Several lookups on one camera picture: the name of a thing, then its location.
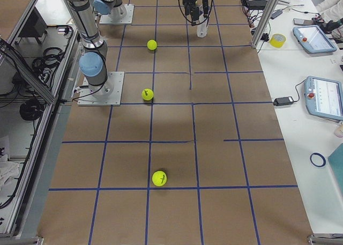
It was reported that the clear tennis ball can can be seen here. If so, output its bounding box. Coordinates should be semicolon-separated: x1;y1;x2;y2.
197;5;208;38

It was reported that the centre tennis ball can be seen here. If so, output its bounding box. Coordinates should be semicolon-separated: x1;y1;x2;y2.
147;40;158;51

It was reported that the tennis ball near base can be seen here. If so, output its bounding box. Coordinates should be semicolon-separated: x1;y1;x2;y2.
141;88;154;101

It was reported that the front Wilson tennis ball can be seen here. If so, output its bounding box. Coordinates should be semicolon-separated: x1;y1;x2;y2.
152;170;167;187

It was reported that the black power brick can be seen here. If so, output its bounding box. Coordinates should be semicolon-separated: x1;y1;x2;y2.
244;0;267;10

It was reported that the yellow tape roll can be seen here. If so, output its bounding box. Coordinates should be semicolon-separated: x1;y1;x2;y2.
270;33;286;48

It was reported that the upper teach pendant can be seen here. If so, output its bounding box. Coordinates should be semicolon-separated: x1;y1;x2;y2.
293;25;337;54

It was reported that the teach pendant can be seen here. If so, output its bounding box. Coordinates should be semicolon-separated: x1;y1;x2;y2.
304;76;342;122
293;25;337;54

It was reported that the black power adapter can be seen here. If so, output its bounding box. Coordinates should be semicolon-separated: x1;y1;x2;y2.
273;96;295;106

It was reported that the lower teach pendant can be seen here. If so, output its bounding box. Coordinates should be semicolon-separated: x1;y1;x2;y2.
304;76;342;122

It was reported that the teal box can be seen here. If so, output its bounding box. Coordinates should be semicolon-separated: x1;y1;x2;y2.
328;144;343;190

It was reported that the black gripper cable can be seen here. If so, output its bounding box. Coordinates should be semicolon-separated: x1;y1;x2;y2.
177;0;210;26

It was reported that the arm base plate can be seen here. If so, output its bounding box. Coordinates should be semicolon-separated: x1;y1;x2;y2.
77;71;124;106
100;4;135;25

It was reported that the blue tape ring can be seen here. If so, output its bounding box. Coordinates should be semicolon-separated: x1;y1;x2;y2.
310;153;327;168

